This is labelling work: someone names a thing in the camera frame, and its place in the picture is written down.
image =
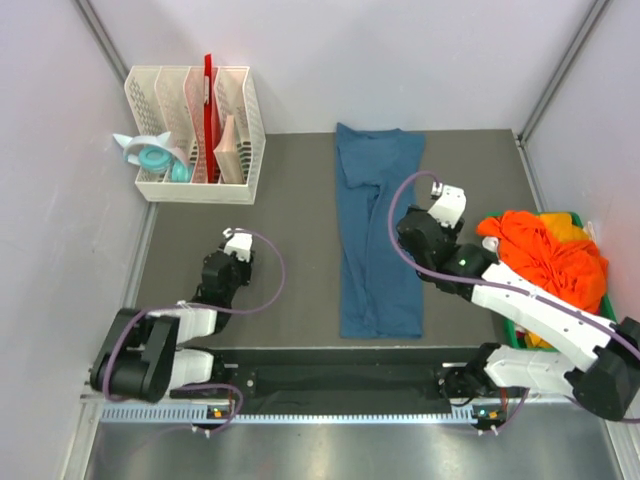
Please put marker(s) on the aluminium frame post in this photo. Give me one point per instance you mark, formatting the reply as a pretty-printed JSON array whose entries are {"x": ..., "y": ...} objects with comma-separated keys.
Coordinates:
[
  {"x": 101, "y": 36},
  {"x": 577, "y": 42}
]

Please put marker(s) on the white file organizer rack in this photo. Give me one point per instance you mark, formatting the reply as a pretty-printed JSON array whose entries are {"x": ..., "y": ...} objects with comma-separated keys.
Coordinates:
[{"x": 171, "y": 98}]

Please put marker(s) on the aluminium frame post right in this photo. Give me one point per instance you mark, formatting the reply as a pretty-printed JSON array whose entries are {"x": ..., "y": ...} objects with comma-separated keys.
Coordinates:
[{"x": 577, "y": 42}]

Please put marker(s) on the aluminium frame post left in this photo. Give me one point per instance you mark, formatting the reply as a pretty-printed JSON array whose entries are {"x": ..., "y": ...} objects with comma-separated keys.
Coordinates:
[{"x": 101, "y": 36}]

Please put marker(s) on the orange t shirt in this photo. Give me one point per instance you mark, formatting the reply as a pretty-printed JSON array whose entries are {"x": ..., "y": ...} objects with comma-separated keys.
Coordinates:
[{"x": 575, "y": 272}]

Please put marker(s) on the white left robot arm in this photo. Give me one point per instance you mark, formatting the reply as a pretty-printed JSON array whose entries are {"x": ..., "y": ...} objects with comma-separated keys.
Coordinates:
[{"x": 142, "y": 357}]

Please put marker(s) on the beige book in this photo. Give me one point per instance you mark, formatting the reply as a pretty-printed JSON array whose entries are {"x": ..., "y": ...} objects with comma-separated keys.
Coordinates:
[{"x": 227, "y": 154}]

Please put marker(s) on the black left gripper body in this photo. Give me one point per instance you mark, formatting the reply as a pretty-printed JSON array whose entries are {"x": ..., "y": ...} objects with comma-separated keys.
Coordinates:
[{"x": 240, "y": 274}]

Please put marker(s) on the grey slotted cable duct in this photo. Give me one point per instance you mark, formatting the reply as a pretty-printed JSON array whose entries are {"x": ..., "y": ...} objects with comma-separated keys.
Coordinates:
[{"x": 204, "y": 414}]

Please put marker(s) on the red folder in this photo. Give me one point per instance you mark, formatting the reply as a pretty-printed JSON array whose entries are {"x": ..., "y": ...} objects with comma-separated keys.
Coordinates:
[{"x": 211, "y": 119}]

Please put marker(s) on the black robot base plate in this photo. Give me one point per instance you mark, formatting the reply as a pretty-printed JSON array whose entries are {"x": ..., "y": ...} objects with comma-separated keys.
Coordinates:
[{"x": 359, "y": 380}]

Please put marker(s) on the blue t shirt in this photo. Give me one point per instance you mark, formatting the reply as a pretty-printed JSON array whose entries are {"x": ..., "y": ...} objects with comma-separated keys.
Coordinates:
[{"x": 381, "y": 296}]

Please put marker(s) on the teal cat ear headphones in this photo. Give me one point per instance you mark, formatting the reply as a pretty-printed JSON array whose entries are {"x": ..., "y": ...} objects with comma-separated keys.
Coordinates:
[{"x": 156, "y": 154}]

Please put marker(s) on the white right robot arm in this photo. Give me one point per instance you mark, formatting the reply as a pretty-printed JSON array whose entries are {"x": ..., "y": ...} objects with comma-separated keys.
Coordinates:
[{"x": 593, "y": 360}]

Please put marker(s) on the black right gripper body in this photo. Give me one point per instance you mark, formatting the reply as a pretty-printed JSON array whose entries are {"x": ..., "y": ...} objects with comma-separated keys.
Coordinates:
[{"x": 451, "y": 231}]

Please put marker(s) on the white t shirt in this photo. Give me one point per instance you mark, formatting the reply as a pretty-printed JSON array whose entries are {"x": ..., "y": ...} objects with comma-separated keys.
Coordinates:
[{"x": 491, "y": 243}]

